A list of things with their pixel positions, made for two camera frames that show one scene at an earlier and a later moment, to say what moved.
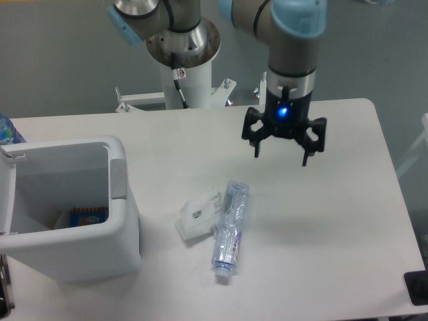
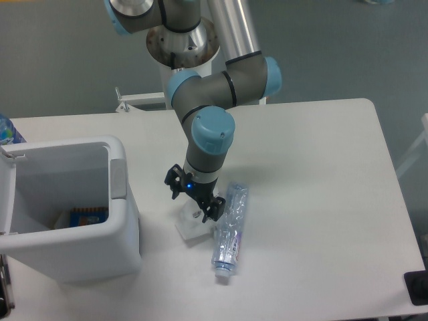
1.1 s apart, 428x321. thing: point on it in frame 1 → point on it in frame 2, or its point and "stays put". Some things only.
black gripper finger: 318,126 → 213,208
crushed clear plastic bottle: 229,227 stays put
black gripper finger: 253,116 → 174,178
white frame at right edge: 424,136 stays put
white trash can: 39,179 stays put
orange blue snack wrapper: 86,216 stays put
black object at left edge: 7,301 stays put
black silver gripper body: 287,103 → 200,185
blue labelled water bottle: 9,134 stays put
